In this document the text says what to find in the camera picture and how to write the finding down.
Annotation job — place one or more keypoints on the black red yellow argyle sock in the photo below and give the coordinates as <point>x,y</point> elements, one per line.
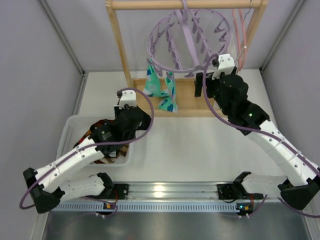
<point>92,128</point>

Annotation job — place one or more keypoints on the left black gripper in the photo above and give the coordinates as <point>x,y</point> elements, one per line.
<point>119,110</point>

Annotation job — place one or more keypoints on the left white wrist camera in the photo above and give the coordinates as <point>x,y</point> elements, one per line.
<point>126,98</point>

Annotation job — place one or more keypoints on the purple round clip hanger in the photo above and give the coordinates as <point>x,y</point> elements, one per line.
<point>182,41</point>

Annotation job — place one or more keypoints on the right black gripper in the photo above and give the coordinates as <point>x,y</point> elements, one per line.
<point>199,85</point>

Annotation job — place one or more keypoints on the pink clothes hanger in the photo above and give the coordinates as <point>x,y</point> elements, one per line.
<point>241,46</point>

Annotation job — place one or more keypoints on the mint green sock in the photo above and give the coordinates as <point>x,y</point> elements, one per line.
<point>169,102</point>
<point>152,87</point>

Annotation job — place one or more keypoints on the brown tan striped sock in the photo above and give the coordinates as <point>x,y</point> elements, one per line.
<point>117,157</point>

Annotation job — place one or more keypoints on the wooden clothes rack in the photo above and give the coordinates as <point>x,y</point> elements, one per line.
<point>188,104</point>

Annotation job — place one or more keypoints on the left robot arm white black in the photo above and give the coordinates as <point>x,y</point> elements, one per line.
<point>50,185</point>

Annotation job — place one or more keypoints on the aluminium rail frame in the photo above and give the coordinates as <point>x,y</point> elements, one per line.
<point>164,197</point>

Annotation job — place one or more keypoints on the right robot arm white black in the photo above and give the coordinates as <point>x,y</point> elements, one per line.
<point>300,182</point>

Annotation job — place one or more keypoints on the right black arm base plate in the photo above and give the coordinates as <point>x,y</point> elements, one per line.
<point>230,191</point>

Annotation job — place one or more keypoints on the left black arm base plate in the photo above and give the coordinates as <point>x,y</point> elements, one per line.
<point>120,191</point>

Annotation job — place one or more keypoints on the white plastic basket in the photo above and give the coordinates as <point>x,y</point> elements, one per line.
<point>76,126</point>

